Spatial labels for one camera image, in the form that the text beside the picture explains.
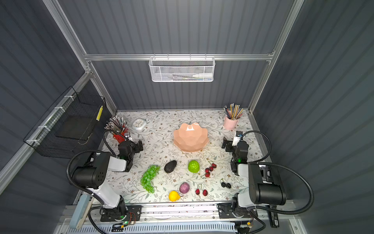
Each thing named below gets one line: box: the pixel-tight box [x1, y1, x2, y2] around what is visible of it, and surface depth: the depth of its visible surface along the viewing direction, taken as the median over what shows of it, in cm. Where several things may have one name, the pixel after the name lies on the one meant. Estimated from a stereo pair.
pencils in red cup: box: [103, 115, 128, 135], surface depth 97 cm
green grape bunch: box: [140, 164, 161, 194], surface depth 82 cm
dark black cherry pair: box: [219, 177, 232, 189], surface depth 82 cm
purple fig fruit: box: [179, 182, 190, 194], surface depth 80 cm
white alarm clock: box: [131, 118, 148, 132], surface depth 111 cm
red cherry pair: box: [195, 183, 208, 197], surface depth 80 cm
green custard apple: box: [187, 159, 201, 174], surface depth 86 cm
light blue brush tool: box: [69, 194, 95, 230], surface depth 72 cm
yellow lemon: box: [168, 190, 181, 202], surface depth 78 cm
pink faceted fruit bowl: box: [173, 122, 210, 153], surface depth 104 cm
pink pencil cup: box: [223, 116, 240, 131], surface depth 107 cm
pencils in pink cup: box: [223, 102, 245, 120], surface depth 104 cm
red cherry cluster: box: [200, 160, 217, 179], surface depth 89 cm
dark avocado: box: [164, 159, 177, 174], surface depth 87 cm
